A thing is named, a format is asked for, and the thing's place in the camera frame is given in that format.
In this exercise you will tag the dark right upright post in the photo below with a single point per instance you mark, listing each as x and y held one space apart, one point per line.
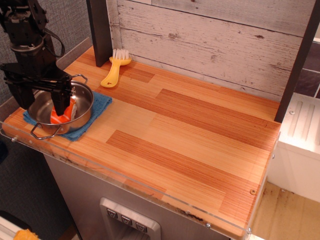
301 57

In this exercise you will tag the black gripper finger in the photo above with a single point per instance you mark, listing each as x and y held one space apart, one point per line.
23 95
61 100

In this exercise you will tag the white cabinet at right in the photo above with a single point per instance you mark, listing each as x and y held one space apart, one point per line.
295 164

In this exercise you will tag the blue folded cloth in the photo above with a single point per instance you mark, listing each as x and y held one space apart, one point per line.
100 104

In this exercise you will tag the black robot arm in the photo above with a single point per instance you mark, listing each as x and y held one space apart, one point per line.
24 21

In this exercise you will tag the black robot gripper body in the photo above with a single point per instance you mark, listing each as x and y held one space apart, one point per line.
36 68

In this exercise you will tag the clear acrylic edge guard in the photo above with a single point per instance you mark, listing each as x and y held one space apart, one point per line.
213 176

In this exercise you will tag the silver dispenser panel with buttons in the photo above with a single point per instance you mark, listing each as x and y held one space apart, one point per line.
122 223

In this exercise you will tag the yellow object bottom left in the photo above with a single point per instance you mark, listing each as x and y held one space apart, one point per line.
25 234

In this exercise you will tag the dark upright post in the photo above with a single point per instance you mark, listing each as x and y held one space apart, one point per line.
100 30
301 57

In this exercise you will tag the grey toy fridge cabinet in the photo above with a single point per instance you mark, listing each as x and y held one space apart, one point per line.
83 191

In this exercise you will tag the orange salmon sushi toy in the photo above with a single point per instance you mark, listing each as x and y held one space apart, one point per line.
68 115

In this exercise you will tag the dark left upright post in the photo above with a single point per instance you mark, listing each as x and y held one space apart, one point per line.
100 30

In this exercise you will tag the stainless steel pot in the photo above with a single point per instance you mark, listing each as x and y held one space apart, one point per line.
80 111

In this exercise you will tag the yellow brush white bristles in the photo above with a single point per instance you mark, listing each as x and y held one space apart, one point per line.
119 58

